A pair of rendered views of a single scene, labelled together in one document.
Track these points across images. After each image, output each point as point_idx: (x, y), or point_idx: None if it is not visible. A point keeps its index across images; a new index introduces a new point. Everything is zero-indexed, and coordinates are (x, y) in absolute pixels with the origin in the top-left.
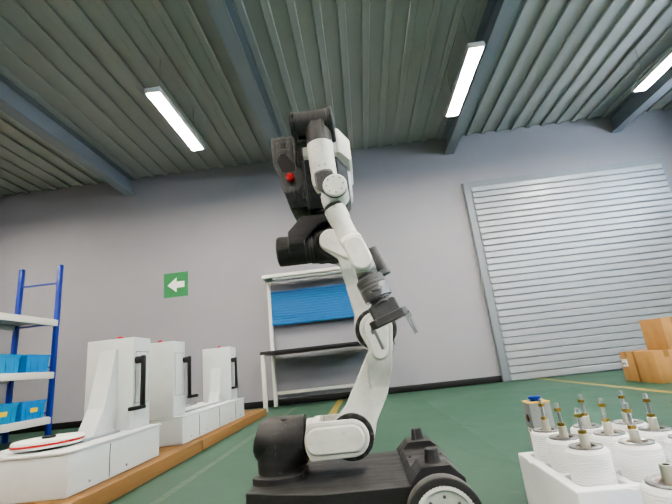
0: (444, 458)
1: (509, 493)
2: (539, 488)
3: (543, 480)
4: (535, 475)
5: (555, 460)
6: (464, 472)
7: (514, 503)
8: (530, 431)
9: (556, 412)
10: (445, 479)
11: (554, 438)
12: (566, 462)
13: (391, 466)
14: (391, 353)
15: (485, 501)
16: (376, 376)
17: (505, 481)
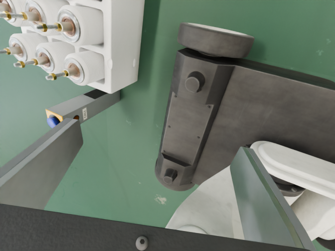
0: (179, 85)
1: (132, 122)
2: (122, 50)
3: (117, 34)
4: (117, 54)
5: (95, 22)
6: (142, 170)
7: (136, 106)
8: (85, 114)
9: (47, 28)
10: (205, 29)
11: (77, 22)
12: (89, 11)
13: (219, 141)
14: (168, 226)
15: (151, 119)
16: (216, 210)
17: (126, 140)
